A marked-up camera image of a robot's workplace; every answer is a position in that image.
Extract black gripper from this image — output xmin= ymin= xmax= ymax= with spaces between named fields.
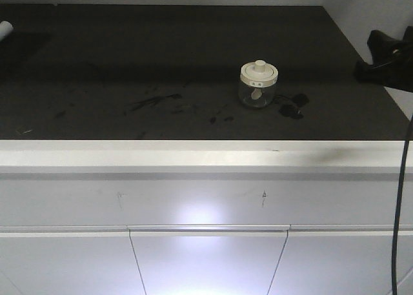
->
xmin=354 ymin=28 xmax=412 ymax=92

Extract glass jar with cream lid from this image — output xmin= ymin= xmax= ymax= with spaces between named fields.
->
xmin=238 ymin=60 xmax=279 ymax=108

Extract white centre cabinet door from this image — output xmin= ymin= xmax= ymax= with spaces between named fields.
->
xmin=130 ymin=229 xmax=287 ymax=294

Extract white left cabinet door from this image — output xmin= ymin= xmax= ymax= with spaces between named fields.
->
xmin=1 ymin=231 xmax=145 ymax=294

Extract rolled white paper sheet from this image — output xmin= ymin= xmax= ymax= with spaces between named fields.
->
xmin=0 ymin=21 xmax=14 ymax=41

